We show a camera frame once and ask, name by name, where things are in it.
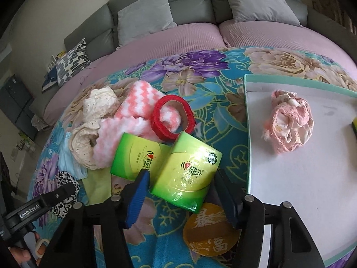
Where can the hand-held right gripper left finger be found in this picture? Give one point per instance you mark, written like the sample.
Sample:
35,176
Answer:
138,198

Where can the yellow round coaster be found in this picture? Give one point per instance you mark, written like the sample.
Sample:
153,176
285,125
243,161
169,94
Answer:
206,229

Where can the beige patterned curtain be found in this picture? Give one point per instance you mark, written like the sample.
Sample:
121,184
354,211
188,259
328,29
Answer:
326,2

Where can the red tape roll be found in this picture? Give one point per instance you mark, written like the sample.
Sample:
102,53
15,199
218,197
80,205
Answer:
159,128

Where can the blue face mask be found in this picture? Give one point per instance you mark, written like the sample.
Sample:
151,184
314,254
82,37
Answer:
65,156

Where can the dark cabinet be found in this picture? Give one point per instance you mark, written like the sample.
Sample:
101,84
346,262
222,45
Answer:
14,103

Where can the pink lace garment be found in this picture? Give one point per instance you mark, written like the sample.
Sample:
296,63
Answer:
290,122

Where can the person's left hand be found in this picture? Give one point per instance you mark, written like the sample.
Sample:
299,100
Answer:
23,255

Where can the black white patterned cushion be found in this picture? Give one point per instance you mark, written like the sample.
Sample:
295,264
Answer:
71,62

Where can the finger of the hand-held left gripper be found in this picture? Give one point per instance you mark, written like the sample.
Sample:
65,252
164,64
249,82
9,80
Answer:
62,193

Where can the floral blanket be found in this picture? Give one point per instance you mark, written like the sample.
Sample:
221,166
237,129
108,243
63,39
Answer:
195,69

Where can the leopard print scrunchie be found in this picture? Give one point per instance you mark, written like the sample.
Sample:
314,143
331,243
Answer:
65,177

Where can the blue white pillow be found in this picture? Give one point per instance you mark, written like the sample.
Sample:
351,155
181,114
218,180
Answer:
48,80

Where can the light green cloth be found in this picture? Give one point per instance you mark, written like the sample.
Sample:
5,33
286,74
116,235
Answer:
97,184

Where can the yellow sponge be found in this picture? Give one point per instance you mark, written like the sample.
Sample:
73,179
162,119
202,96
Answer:
354,124

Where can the pink white fuzzy towel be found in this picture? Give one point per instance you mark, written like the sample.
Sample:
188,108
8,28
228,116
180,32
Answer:
131,109

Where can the grey-green sofa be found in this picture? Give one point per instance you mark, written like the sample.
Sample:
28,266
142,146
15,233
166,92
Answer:
134,2

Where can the green tissue pack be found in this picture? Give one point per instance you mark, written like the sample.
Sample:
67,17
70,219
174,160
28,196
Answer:
131,153
184,173

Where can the purple sofa cover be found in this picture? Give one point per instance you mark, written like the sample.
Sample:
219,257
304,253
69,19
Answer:
173,39

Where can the white yellow booklets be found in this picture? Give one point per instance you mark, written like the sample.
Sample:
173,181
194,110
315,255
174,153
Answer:
57,57

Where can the grey purple cushion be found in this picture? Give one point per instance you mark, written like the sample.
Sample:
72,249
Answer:
259,5

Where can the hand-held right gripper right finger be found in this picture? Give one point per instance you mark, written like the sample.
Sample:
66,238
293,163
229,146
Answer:
228,199

